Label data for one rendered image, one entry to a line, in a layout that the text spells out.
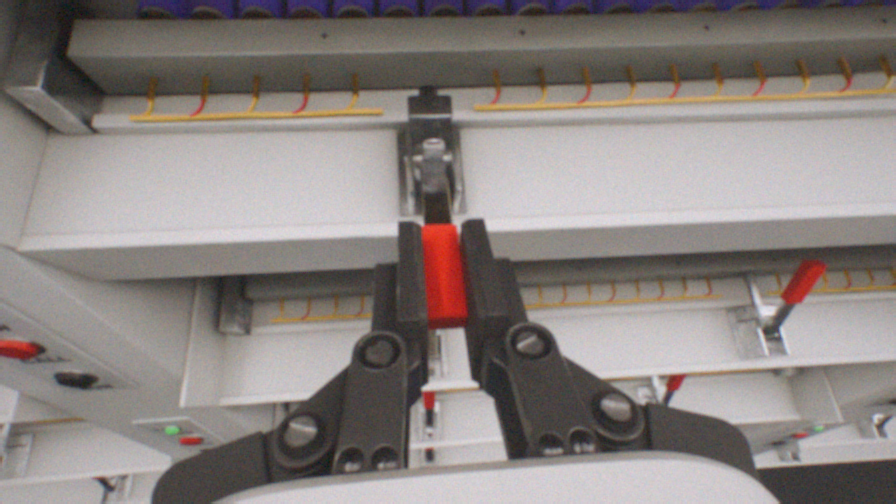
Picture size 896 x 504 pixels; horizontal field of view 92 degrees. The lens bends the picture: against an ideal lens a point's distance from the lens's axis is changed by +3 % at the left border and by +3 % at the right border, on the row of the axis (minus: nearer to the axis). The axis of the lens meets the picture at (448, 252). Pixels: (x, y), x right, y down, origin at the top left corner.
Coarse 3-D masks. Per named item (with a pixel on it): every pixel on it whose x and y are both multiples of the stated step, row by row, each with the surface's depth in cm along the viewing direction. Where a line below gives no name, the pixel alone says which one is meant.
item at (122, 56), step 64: (128, 64) 17; (192, 64) 17; (256, 64) 17; (320, 64) 18; (384, 64) 18; (448, 64) 18; (512, 64) 19; (576, 64) 19; (640, 64) 19; (704, 64) 20; (768, 64) 20; (832, 64) 21
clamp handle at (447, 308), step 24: (432, 168) 16; (432, 192) 15; (432, 216) 14; (432, 240) 13; (456, 240) 13; (432, 264) 13; (456, 264) 13; (432, 288) 12; (456, 288) 12; (432, 312) 12; (456, 312) 12
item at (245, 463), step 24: (192, 456) 8; (216, 456) 8; (240, 456) 8; (264, 456) 8; (168, 480) 8; (192, 480) 8; (216, 480) 8; (240, 480) 8; (264, 480) 8; (288, 480) 8
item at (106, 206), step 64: (0, 0) 16; (64, 0) 17; (128, 0) 20; (0, 64) 16; (64, 64) 17; (0, 128) 16; (64, 128) 17; (512, 128) 19; (576, 128) 20; (640, 128) 20; (704, 128) 20; (768, 128) 20; (832, 128) 20; (0, 192) 16; (64, 192) 17; (128, 192) 17; (192, 192) 17; (256, 192) 18; (320, 192) 18; (384, 192) 18; (512, 192) 18; (576, 192) 18; (640, 192) 19; (704, 192) 19; (768, 192) 19; (832, 192) 19; (64, 256) 17; (128, 256) 18; (192, 256) 18; (256, 256) 19; (320, 256) 19; (384, 256) 20; (512, 256) 21; (576, 256) 22
